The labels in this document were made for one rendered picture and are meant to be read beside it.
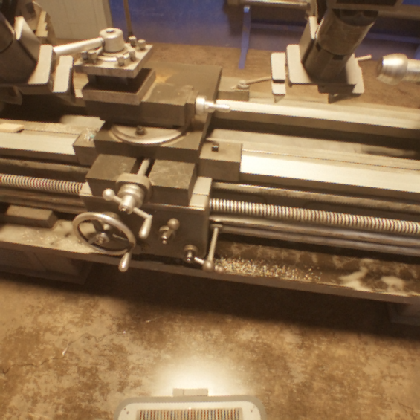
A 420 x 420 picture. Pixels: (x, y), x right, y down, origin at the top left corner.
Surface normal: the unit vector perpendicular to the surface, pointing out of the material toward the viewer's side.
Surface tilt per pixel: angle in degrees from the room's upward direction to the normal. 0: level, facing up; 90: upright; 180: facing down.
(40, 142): 36
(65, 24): 90
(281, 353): 0
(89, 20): 90
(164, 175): 0
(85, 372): 0
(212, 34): 90
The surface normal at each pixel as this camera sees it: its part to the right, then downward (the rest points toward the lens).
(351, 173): -0.07, -0.11
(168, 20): -0.14, 0.74
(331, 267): 0.01, -0.66
